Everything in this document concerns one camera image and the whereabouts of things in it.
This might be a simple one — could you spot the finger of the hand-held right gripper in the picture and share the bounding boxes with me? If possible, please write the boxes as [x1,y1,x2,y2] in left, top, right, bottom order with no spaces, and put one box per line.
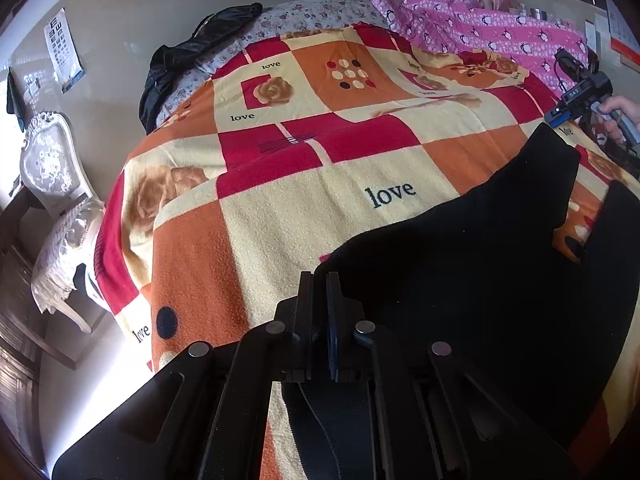
[544,102,581,128]
[554,49,587,83]

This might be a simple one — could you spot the black shiny cloth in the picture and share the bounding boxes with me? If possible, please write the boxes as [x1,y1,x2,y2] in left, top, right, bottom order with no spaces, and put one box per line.
[138,2,264,136]

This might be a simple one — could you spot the wall calendar poster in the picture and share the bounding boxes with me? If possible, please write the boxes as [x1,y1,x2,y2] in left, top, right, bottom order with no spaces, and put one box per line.
[44,7,86,95]

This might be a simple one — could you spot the white chair with lace cover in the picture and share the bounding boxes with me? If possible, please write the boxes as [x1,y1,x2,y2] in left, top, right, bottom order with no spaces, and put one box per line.
[19,111,108,333]

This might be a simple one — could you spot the black pants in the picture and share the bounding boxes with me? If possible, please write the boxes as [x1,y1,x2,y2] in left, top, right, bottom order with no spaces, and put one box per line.
[287,122,640,480]

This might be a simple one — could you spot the dark cloth on wall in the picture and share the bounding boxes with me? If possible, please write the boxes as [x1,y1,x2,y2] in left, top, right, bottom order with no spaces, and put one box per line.
[6,67,26,131]

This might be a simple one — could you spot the printed checkered blanket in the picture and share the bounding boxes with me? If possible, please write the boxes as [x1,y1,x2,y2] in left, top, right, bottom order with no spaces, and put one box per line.
[92,22,640,480]

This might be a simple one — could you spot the floral grey pillow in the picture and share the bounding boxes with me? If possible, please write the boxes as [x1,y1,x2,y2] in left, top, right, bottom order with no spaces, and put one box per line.
[155,0,396,131]

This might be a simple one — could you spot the wall calendar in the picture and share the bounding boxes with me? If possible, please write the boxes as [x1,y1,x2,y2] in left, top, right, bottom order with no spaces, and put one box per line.
[602,0,640,66]

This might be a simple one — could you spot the person's right hand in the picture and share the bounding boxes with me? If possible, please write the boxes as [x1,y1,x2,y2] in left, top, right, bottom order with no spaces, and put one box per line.
[592,96,640,148]

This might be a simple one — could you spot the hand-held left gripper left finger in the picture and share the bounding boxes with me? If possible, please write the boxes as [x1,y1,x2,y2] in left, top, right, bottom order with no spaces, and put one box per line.
[51,271,315,480]

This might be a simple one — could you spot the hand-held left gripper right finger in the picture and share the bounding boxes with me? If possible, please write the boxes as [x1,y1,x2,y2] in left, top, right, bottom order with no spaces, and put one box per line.
[326,271,581,480]

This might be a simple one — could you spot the pink penguin print quilt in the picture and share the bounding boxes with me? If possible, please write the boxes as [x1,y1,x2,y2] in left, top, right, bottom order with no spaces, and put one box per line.
[362,0,591,101]

